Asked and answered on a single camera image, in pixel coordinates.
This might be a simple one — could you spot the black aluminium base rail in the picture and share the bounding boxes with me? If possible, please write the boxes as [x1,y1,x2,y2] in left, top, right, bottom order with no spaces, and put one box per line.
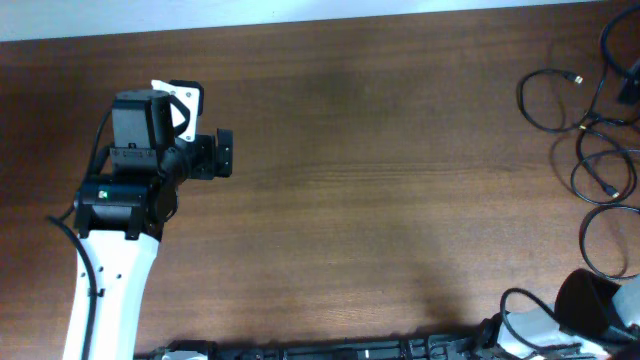
[134,325,596,360]

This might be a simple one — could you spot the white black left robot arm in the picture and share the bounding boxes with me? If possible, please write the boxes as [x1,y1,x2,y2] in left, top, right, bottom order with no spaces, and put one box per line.
[51,80,234,359]

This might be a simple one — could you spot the black usb cables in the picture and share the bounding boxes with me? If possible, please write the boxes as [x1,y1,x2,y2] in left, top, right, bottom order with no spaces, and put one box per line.
[516,68,640,134]

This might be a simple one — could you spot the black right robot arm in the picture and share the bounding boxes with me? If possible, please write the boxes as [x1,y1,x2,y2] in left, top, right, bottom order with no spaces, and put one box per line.
[476,109,639,359]

